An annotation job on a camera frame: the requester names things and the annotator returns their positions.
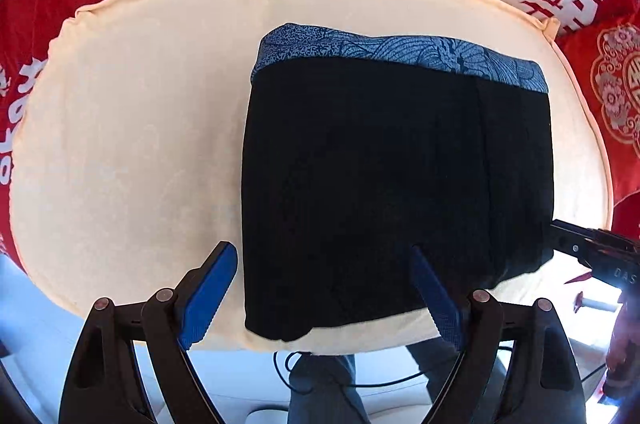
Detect red cushion with gold flowers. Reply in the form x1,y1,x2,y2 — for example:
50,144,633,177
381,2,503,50
555,11,640,150

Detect white cylinder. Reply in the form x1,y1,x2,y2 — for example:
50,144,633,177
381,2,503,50
575,298,620,313

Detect cream cushion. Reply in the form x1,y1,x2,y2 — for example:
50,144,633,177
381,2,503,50
10,0,615,352

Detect black cable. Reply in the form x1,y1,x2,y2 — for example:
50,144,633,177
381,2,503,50
272,348,432,390

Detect black pants with blue waistband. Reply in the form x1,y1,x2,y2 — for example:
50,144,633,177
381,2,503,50
241,22,555,344

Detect person's right leg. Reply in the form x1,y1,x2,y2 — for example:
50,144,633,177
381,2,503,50
404,338,462,407

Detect person's right hand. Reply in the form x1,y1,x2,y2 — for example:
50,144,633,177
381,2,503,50
604,299,640,405

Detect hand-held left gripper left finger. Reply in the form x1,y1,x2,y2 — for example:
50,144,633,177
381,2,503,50
59,241,238,424

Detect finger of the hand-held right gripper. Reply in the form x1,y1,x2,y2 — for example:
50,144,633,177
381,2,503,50
549,219,601,263

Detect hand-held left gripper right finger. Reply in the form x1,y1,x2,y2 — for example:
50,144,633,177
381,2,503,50
410,246,585,424

